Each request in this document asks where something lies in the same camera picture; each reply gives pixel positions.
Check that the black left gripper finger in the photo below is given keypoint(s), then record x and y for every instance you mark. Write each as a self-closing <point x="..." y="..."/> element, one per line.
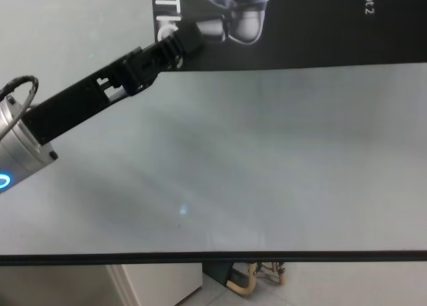
<point x="191" y="39"/>

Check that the black robot poster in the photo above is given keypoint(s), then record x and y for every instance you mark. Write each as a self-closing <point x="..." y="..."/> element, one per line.
<point x="317" y="36"/>

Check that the white cabinet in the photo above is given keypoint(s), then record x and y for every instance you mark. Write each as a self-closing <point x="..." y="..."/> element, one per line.
<point x="160" y="286"/>

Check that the black table edge frame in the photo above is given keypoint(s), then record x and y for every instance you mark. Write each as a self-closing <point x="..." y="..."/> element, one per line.
<point x="213" y="257"/>

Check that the beige tube frame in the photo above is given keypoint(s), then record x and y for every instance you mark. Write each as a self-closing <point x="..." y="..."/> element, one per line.
<point x="283" y="277"/>

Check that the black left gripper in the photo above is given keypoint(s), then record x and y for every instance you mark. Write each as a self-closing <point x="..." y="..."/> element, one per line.
<point x="66" y="112"/>

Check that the dark grey table leg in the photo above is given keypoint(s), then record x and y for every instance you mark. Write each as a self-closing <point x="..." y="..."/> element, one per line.
<point x="217" y="271"/>

